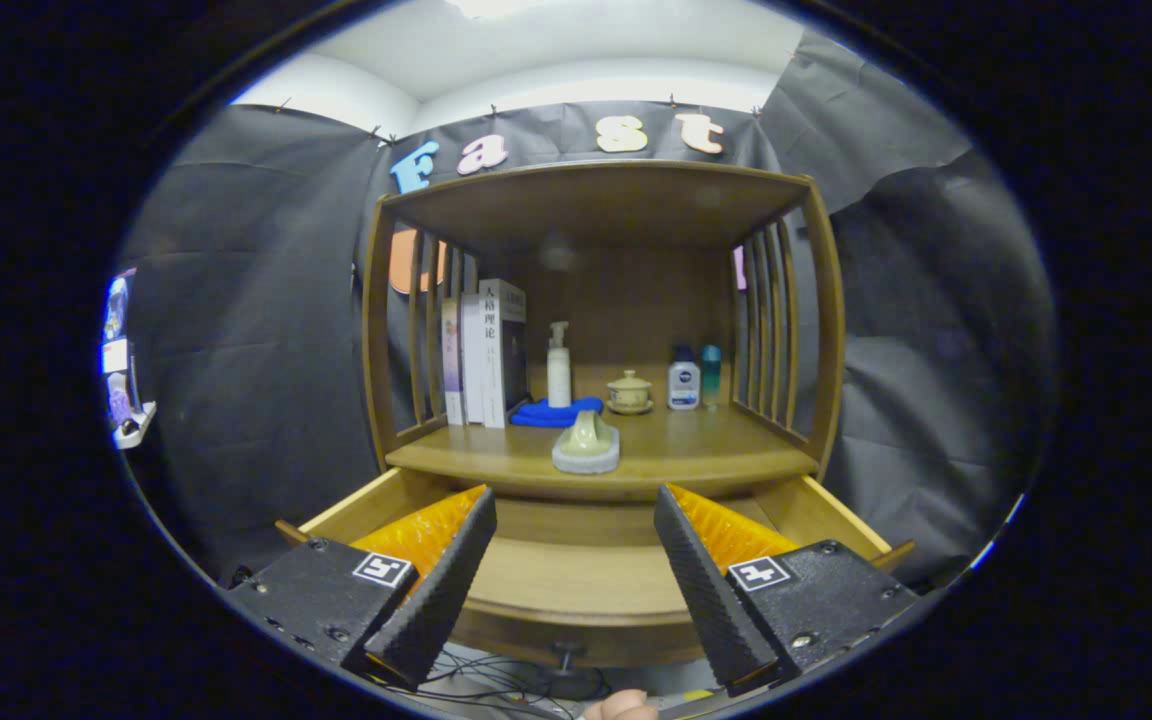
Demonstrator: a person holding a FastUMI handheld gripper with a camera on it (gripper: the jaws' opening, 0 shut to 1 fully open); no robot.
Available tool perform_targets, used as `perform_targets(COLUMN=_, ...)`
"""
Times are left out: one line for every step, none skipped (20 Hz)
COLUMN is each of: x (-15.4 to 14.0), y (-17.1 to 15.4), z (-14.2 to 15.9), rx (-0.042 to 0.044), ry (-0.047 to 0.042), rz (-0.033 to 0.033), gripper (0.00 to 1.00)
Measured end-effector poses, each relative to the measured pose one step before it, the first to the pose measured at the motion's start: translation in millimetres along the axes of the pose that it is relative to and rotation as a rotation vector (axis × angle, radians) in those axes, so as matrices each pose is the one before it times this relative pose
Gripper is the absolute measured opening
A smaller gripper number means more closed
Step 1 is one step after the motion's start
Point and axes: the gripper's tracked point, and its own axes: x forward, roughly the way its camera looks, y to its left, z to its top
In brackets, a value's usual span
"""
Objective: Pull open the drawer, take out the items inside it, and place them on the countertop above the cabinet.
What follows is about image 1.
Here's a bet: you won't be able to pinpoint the thin purple book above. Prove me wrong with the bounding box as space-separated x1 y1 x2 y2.
440 297 465 427

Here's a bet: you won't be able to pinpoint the thick white book dark cover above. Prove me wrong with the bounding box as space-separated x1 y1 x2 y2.
479 279 529 430

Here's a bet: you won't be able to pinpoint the thin white book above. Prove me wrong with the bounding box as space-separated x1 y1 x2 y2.
460 293 487 426

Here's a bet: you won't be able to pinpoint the white pump bottle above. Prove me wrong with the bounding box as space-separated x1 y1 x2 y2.
547 321 573 409

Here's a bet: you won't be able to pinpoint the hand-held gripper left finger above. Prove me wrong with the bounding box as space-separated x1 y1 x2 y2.
226 485 499 691

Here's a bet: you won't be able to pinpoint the black cables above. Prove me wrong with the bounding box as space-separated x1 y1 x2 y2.
416 645 617 719

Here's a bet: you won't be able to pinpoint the beige lidded teacup with saucer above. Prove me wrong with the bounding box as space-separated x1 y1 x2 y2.
605 370 655 416

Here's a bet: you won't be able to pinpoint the wooden drawer with black knob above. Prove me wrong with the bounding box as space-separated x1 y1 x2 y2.
276 467 917 701

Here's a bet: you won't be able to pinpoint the wooden cabinet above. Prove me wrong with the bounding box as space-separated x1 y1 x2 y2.
361 160 847 506

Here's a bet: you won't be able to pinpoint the cream scrubber with white pad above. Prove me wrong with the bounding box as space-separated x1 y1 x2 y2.
551 410 622 475

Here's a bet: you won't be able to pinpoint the folded blue cloth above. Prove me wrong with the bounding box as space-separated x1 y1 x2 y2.
510 397 605 429

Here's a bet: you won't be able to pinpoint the wooden countertop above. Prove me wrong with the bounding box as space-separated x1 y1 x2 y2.
386 362 822 501

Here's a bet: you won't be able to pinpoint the white lotion bottle blue cap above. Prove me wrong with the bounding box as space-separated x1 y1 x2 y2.
667 345 702 412

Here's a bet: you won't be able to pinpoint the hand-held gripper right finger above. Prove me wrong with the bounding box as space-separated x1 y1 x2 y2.
653 483 922 698

